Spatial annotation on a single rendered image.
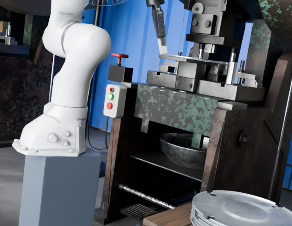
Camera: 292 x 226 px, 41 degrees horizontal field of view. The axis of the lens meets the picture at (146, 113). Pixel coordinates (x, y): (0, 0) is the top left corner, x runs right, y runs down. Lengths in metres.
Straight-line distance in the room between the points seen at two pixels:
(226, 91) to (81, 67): 0.66
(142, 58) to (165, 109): 1.82
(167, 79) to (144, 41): 1.71
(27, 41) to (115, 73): 1.38
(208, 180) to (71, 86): 0.63
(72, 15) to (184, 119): 0.64
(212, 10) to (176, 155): 0.64
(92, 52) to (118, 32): 2.52
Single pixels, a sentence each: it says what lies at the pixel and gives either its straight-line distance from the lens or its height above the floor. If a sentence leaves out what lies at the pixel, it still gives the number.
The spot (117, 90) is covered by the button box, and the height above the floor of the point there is 0.61.
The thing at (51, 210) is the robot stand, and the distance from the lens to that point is 1.22.
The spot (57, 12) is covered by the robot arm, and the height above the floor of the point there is 0.86.
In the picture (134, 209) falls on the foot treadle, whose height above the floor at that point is 0.16.
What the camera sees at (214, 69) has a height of 0.75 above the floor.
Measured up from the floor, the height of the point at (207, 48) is 0.84.
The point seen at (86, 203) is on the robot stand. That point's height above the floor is 0.30.
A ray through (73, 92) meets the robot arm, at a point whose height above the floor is 0.63.
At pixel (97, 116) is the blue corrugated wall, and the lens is 3.74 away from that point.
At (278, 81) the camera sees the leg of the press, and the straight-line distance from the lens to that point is 1.91.
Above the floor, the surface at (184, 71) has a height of 0.73.
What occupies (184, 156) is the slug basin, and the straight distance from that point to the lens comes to 1.69.
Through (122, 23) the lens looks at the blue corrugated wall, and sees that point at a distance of 3.61.
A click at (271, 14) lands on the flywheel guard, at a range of 1.48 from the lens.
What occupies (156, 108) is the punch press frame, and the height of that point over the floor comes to 0.56.
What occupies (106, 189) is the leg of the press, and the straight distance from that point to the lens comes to 1.80.
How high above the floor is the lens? 0.78
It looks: 9 degrees down
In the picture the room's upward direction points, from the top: 8 degrees clockwise
